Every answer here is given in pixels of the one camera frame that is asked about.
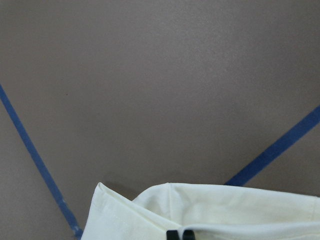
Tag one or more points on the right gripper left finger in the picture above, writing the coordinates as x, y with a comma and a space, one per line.
172, 235

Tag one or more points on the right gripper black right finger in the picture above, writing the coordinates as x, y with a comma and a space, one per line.
188, 235

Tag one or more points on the cream long-sleeve cat shirt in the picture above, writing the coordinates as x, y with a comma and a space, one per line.
211, 212

